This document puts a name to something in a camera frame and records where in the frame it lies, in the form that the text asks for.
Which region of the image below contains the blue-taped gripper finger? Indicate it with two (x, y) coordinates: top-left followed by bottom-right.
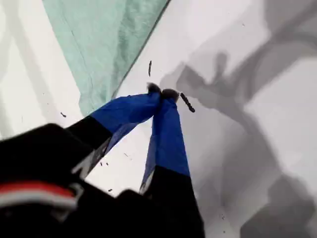
(61, 83), (161, 179)
(138, 88), (206, 238)

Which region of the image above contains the red white gripper wire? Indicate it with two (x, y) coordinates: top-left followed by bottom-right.
(0, 181), (85, 211)

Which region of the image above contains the pale green T-shirt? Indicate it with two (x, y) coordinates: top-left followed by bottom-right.
(42, 0), (171, 116)

